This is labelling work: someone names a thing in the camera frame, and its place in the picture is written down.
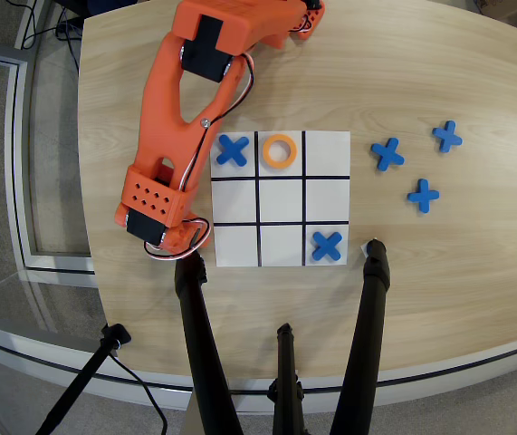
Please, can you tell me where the orange ring piece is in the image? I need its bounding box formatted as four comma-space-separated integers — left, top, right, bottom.
262, 133, 298, 170

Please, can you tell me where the thin black stand pole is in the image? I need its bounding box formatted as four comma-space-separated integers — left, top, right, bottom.
34, 323, 132, 435

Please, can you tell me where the blue foam cross piece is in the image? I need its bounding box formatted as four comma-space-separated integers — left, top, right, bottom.
431, 120, 464, 154
215, 134, 251, 168
370, 137, 406, 172
311, 230, 344, 263
406, 178, 441, 215

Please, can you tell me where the cardboard box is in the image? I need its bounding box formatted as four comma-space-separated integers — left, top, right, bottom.
470, 0, 517, 22

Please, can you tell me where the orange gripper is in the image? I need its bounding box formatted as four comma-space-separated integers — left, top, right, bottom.
160, 220, 213, 252

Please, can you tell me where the grey metal floor frame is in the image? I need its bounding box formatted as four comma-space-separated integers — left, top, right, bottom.
0, 38, 97, 277

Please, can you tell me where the black floor cable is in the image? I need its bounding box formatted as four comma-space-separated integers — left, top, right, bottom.
13, 0, 81, 72

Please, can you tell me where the short black tripod leg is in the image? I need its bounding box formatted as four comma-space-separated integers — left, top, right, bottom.
266, 323, 307, 435

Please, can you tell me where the white tic-tac-toe board sheet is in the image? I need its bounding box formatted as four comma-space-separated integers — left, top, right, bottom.
203, 130, 352, 268

